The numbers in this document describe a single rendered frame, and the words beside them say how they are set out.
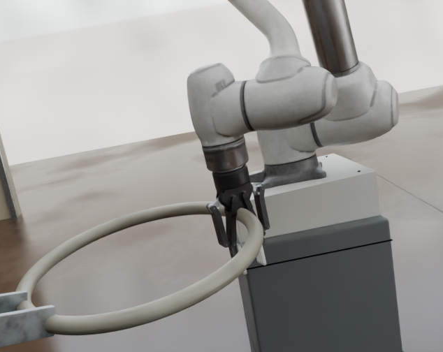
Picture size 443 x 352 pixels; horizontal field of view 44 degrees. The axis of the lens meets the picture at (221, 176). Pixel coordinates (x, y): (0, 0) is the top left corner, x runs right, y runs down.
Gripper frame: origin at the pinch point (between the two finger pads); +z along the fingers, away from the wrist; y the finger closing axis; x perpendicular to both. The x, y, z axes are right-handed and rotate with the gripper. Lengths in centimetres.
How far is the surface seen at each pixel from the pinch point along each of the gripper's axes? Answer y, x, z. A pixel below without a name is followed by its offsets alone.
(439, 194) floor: -243, -173, 106
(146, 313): 30.5, 23.1, -9.6
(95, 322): 37.6, 19.2, -9.9
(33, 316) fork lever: 45.5, 12.2, -11.8
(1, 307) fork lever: 50, 2, -11
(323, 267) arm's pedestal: -26.4, -12.2, 18.7
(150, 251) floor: -48, -254, 93
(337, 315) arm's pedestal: -27.2, -11.3, 33.2
